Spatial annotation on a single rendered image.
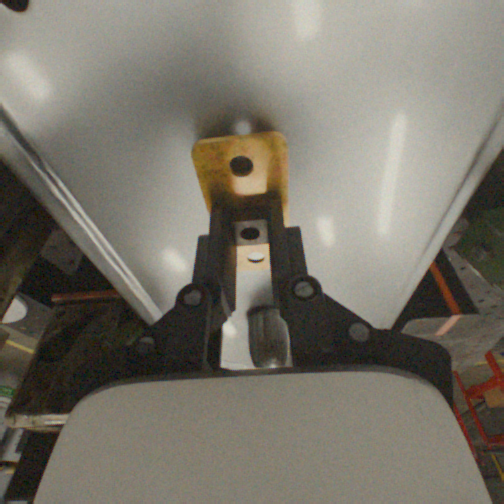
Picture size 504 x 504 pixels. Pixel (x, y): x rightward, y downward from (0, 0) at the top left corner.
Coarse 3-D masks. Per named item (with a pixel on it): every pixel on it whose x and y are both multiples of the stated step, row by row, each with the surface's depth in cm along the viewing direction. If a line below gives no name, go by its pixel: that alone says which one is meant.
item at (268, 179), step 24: (216, 144) 11; (240, 144) 11; (264, 144) 11; (216, 168) 12; (264, 168) 12; (288, 168) 12; (216, 192) 13; (240, 192) 13; (264, 192) 13; (288, 192) 13; (240, 216) 13; (264, 216) 13; (288, 216) 14; (240, 240) 14; (264, 240) 14; (240, 264) 17; (264, 264) 17
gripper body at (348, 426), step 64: (128, 384) 8; (192, 384) 8; (256, 384) 7; (320, 384) 7; (384, 384) 7; (64, 448) 7; (128, 448) 7; (192, 448) 6; (256, 448) 6; (320, 448) 6; (384, 448) 6; (448, 448) 6
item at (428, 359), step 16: (384, 336) 9; (400, 336) 9; (336, 352) 10; (384, 352) 9; (400, 352) 9; (416, 352) 9; (432, 352) 9; (448, 352) 9; (400, 368) 9; (416, 368) 9; (432, 368) 8; (448, 368) 8; (448, 384) 8; (448, 400) 8
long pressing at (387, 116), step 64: (0, 0) 9; (64, 0) 9; (128, 0) 9; (192, 0) 9; (256, 0) 9; (320, 0) 9; (384, 0) 9; (448, 0) 9; (0, 64) 10; (64, 64) 10; (128, 64) 10; (192, 64) 10; (256, 64) 10; (320, 64) 10; (384, 64) 10; (448, 64) 10; (0, 128) 11; (64, 128) 12; (128, 128) 12; (192, 128) 12; (256, 128) 12; (320, 128) 12; (384, 128) 12; (448, 128) 12; (64, 192) 14; (128, 192) 14; (192, 192) 14; (320, 192) 14; (384, 192) 14; (448, 192) 15; (128, 256) 18; (192, 256) 18; (256, 256) 18; (320, 256) 18; (384, 256) 19; (384, 320) 26
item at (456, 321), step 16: (432, 272) 31; (448, 272) 31; (416, 288) 30; (432, 288) 30; (448, 288) 30; (464, 288) 29; (416, 304) 29; (432, 304) 29; (448, 304) 28; (464, 304) 28; (400, 320) 30; (416, 320) 28; (432, 320) 28; (448, 320) 28; (464, 320) 28
